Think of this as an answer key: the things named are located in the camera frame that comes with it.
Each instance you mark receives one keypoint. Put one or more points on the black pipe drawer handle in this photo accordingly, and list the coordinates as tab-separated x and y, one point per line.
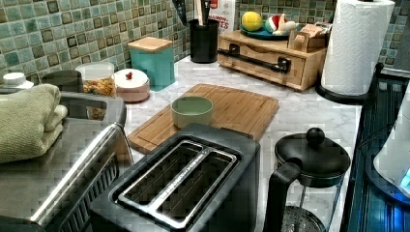
282	65

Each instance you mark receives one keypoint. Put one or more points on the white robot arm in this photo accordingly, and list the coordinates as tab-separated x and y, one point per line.
393	161

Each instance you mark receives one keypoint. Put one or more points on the wooden drawer box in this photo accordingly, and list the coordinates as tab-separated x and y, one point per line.
306	68

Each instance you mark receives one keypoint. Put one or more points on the green ceramic bowl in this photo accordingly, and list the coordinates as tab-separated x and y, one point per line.
192	109

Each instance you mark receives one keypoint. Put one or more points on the bamboo cutting board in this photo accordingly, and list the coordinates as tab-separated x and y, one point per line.
234	109

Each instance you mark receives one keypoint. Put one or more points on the black toaster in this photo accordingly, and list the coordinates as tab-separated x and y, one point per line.
201	179

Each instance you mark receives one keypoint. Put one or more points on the black utensil holder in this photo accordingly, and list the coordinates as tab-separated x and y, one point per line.
203	41

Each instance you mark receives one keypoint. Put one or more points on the pink ceramic lidded pot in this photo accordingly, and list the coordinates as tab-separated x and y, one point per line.
132	85

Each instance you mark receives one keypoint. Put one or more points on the teal canister with wooden lid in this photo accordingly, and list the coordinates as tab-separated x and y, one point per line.
155	57

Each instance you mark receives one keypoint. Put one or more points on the teal plate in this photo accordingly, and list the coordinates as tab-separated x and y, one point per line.
263	34

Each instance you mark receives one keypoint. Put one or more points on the yellow plush fruit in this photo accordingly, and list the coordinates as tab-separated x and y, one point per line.
251	21

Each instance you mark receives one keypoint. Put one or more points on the white red food box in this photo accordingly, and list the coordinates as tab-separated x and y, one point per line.
223	11

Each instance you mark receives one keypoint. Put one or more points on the wooden kitchen utensil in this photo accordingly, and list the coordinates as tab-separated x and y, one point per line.
198	5

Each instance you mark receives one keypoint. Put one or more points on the clear cereal jar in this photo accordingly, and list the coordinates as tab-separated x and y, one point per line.
97	78

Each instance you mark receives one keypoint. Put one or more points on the black kitchen utensil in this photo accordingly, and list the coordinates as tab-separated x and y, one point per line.
180	7

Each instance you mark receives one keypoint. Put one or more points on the red green plush toy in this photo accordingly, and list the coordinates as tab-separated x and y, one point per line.
273	23

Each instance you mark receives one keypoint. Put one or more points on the cream plush toy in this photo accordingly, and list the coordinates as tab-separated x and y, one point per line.
287	26

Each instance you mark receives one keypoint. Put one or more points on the small wooden card holder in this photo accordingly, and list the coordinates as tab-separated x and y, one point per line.
309	38

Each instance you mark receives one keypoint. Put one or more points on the black french press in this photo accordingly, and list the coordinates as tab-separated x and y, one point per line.
314	161

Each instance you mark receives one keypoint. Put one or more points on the black paper towel holder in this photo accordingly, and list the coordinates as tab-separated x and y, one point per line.
353	98

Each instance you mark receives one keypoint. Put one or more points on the stainless toaster oven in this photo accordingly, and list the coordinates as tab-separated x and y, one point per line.
53	193

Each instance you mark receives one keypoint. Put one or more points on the folded green towel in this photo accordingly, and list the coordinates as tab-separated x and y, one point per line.
31	121

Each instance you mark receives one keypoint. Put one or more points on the paper towel roll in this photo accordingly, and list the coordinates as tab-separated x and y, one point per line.
357	36

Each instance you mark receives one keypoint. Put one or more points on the white cap bottle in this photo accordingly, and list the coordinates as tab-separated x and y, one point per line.
16	80

